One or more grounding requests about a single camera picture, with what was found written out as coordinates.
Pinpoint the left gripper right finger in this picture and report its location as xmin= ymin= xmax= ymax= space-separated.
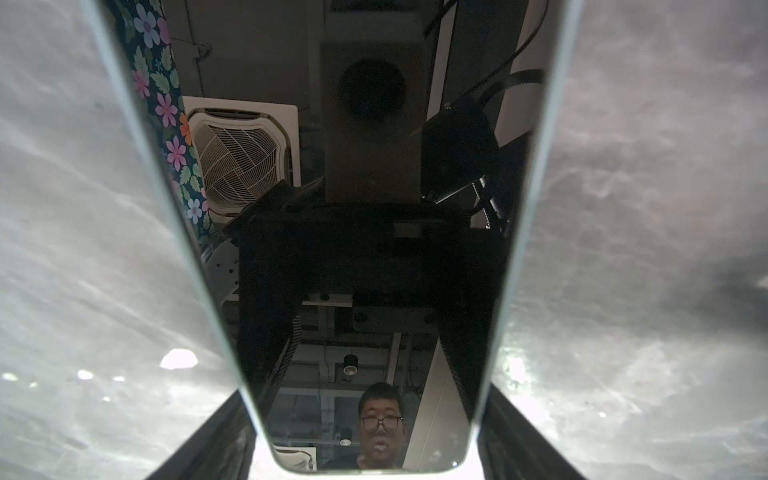
xmin=477 ymin=384 xmax=585 ymax=480

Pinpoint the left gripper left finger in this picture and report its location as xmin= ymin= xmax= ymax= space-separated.
xmin=147 ymin=390 xmax=257 ymax=480

